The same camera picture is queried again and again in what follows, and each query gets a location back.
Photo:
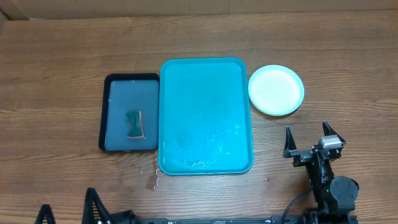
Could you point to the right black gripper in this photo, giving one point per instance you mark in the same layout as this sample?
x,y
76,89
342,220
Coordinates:
x,y
308,155

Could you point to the light blue plate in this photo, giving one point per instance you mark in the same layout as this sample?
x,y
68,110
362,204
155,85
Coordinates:
x,y
276,90

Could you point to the teal plastic tray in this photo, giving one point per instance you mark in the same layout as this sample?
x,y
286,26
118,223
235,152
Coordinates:
x,y
204,117

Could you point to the green sponge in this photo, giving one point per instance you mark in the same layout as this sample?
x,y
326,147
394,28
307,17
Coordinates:
x,y
134,120

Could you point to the black water tray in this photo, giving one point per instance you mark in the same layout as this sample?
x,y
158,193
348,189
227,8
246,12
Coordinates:
x,y
125,92

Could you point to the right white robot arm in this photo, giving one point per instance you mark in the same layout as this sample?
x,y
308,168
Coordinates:
x,y
334,196

